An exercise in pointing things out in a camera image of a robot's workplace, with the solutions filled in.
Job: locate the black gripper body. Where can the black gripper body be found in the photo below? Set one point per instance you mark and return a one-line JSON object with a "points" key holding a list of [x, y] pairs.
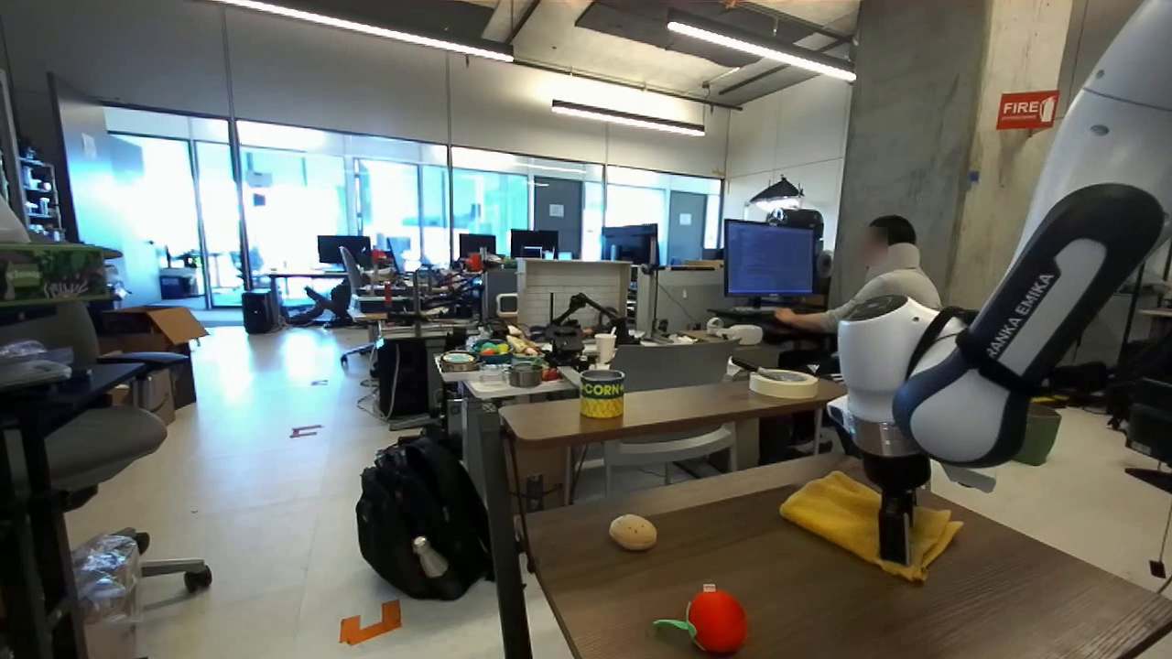
{"points": [[898, 479]]}

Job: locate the yellow towel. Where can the yellow towel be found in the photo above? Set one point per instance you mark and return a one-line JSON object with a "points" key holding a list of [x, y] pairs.
{"points": [[829, 513]]}

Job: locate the red toy vegetable green stem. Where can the red toy vegetable green stem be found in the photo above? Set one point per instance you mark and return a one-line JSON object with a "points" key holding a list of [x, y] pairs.
{"points": [[719, 620]]}

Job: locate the beige potato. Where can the beige potato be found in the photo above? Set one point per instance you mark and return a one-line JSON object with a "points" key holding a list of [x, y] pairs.
{"points": [[633, 533]]}

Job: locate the small black robot arm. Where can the small black robot arm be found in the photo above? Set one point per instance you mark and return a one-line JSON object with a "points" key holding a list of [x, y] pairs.
{"points": [[572, 316]]}

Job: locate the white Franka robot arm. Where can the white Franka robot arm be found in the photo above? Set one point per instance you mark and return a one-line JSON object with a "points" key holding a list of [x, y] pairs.
{"points": [[976, 389]]}

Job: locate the white tape roll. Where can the white tape roll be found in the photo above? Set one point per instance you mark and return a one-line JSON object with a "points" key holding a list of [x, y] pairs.
{"points": [[780, 381]]}

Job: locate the green storage bin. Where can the green storage bin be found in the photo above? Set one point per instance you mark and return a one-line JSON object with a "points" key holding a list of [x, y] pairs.
{"points": [[1042, 437]]}

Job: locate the seated person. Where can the seated person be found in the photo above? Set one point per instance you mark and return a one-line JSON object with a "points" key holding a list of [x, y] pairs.
{"points": [[898, 270]]}

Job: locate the white chair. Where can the white chair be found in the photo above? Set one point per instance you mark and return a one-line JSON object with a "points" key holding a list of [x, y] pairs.
{"points": [[666, 449]]}

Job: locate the brown wooden desk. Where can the brown wooden desk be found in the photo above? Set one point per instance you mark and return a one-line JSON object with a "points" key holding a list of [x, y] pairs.
{"points": [[659, 408]]}

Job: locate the computer monitor blue screen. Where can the computer monitor blue screen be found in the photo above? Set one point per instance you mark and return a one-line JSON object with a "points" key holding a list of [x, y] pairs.
{"points": [[772, 261]]}

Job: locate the yellow green wipes canister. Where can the yellow green wipes canister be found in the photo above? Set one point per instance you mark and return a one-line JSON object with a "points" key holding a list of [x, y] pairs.
{"points": [[601, 397]]}

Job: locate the black lamp shade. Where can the black lamp shade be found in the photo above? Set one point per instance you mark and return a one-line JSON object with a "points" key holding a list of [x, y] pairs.
{"points": [[774, 191]]}

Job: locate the black computer monitor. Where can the black computer monitor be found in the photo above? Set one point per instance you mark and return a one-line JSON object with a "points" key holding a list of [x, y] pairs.
{"points": [[347, 249], [628, 243], [476, 243], [534, 243]]}

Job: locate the black slanted metal pole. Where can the black slanted metal pole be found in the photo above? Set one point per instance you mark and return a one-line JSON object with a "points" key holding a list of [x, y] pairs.
{"points": [[504, 526]]}

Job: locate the red fire sign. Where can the red fire sign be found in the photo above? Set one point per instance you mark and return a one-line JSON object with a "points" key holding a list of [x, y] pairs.
{"points": [[1028, 111]]}

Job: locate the white desk partition panel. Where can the white desk partition panel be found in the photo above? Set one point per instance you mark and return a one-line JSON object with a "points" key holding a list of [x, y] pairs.
{"points": [[556, 282]]}

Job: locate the long ceiling light strip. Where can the long ceiling light strip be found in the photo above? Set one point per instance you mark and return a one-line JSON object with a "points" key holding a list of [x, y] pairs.
{"points": [[755, 49], [366, 27], [628, 117]]}

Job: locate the black backpack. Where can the black backpack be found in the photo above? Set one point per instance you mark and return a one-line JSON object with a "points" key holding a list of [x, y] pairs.
{"points": [[414, 513]]}

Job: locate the orange floor tape marker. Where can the orange floor tape marker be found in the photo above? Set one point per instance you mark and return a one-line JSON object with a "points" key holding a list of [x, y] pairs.
{"points": [[355, 630]]}

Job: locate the black trash bin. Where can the black trash bin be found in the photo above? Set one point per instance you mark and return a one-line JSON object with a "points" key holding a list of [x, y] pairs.
{"points": [[258, 314]]}

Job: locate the open cardboard box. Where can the open cardboard box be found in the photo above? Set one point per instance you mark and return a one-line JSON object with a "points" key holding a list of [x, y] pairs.
{"points": [[160, 326]]}

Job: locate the clear plastic bottle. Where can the clear plastic bottle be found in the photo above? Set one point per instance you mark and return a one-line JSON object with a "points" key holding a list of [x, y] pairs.
{"points": [[106, 586]]}

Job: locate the grey office chair with armrest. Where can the grey office chair with armrest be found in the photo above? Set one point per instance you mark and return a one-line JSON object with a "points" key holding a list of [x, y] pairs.
{"points": [[103, 446]]}

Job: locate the green box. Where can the green box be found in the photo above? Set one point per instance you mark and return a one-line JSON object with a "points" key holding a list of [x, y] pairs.
{"points": [[48, 270]]}

